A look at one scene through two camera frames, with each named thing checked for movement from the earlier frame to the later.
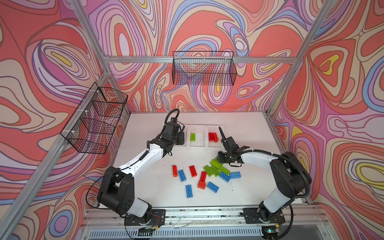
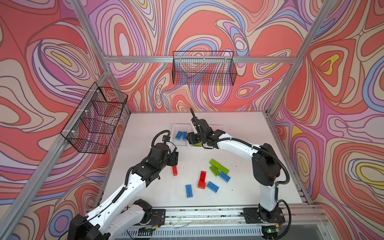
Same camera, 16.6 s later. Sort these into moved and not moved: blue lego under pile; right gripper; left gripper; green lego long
Moved: right gripper; left gripper
Not moved: blue lego under pile; green lego long
